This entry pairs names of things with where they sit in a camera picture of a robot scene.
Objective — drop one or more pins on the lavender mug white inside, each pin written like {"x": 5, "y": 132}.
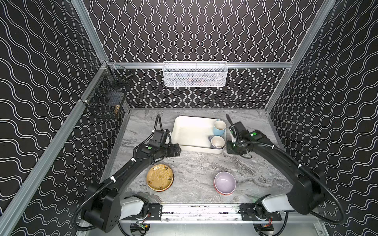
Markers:
{"x": 216, "y": 142}

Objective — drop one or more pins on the lavender bowl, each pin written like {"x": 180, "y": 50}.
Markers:
{"x": 224, "y": 183}

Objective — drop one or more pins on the black wire basket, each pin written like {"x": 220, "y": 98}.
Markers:
{"x": 107, "y": 99}

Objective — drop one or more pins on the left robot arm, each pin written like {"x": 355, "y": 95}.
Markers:
{"x": 103, "y": 206}

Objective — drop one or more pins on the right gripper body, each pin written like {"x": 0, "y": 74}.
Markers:
{"x": 234, "y": 146}

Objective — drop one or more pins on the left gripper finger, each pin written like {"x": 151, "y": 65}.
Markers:
{"x": 167, "y": 139}
{"x": 174, "y": 150}

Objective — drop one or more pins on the yellow-brown ceramic plate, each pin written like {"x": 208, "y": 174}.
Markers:
{"x": 160, "y": 178}

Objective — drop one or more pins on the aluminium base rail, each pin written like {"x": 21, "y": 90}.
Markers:
{"x": 200, "y": 213}

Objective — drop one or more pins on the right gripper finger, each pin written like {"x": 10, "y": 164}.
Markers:
{"x": 230, "y": 121}
{"x": 231, "y": 149}

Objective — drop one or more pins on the light blue mug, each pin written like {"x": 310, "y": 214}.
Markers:
{"x": 219, "y": 128}

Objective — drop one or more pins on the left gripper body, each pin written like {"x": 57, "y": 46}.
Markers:
{"x": 174, "y": 150}

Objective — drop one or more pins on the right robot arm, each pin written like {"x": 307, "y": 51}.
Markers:
{"x": 306, "y": 193}

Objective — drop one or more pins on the white plastic bin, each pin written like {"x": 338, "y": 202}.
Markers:
{"x": 192, "y": 133}

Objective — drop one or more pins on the white wire mesh basket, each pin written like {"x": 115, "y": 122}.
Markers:
{"x": 195, "y": 74}

